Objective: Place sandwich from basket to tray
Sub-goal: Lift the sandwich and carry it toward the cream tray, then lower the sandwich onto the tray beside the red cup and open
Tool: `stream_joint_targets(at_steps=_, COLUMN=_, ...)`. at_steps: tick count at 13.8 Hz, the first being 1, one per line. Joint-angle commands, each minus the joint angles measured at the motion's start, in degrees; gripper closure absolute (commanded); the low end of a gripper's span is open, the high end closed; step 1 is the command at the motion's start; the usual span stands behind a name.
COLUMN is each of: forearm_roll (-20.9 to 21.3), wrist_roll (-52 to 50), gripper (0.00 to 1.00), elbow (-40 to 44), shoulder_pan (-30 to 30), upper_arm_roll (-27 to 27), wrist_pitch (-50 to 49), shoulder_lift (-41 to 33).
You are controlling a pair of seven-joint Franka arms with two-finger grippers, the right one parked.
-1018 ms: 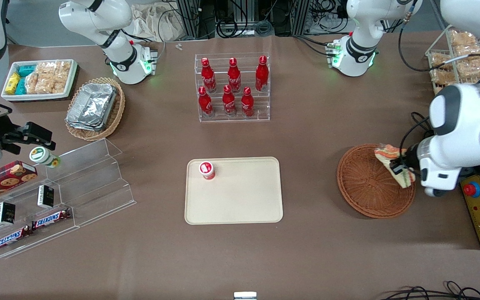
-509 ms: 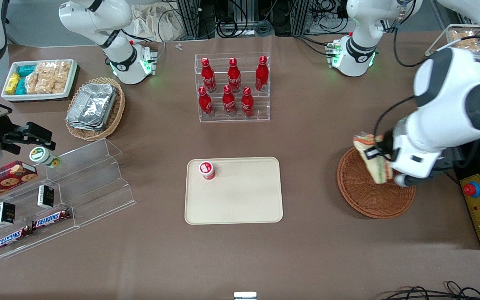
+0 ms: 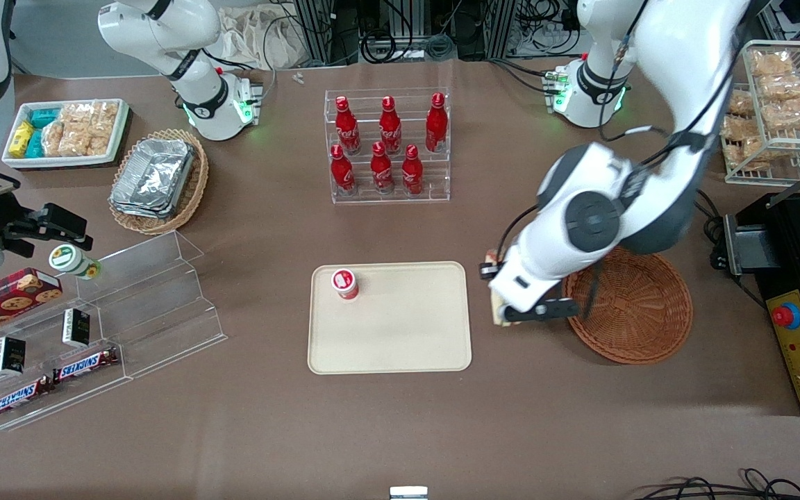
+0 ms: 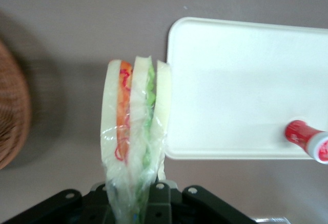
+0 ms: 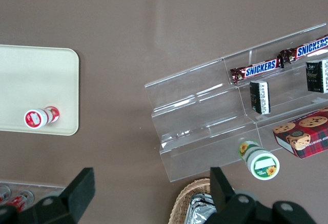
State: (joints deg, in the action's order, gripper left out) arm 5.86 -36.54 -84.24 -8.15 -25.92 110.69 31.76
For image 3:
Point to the clear acrylic bottle rack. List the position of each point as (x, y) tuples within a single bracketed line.
[(435, 177)]

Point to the Snickers chocolate bar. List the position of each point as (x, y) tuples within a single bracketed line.
[(86, 364), (21, 397)]

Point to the teal snack packet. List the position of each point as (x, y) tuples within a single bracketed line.
[(35, 144), (44, 117)]

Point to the beige plastic tray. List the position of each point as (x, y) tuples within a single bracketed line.
[(400, 326)]

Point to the oval tan wicker basket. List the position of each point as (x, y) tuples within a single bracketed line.
[(195, 187)]

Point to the small white block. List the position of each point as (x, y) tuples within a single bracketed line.
[(408, 493)]

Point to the triangle sandwich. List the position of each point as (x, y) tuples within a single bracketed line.
[(500, 309)]

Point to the clear rice cracker bag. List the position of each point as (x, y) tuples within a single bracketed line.
[(740, 104), (747, 153), (77, 128), (772, 64), (53, 139), (792, 113), (103, 128), (742, 127), (785, 87)]

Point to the silver foil container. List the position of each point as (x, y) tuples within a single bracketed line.
[(153, 173), (136, 212)]

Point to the small black box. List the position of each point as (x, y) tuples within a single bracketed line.
[(76, 328), (8, 355)]

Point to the red plaid cookie box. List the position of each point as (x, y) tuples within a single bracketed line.
[(4, 298)]

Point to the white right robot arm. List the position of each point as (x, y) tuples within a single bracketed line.
[(192, 76)]

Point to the yellow snack packet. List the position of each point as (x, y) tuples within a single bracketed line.
[(21, 139)]

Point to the red cola bottle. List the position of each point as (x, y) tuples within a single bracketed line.
[(348, 128), (342, 173), (382, 172), (390, 128), (412, 173), (437, 125)]

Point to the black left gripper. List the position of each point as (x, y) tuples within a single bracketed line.
[(483, 270)]

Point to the white rectangular snack bin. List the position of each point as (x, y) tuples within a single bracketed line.
[(67, 162)]

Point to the cup with green white lid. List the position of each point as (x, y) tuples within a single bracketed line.
[(67, 258)]

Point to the cream cloth bag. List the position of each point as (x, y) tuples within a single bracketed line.
[(247, 38)]

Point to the black appliance box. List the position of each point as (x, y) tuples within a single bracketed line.
[(789, 243)]

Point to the clear acrylic step shelf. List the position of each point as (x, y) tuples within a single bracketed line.
[(157, 305)]

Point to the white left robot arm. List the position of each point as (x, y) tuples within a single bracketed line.
[(678, 104)]

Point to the red cup with white lid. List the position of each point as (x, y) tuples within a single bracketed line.
[(345, 283)]

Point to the round brown wicker basket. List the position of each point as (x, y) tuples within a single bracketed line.
[(650, 319)]

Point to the red emergency stop button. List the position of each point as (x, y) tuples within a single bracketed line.
[(785, 317)]

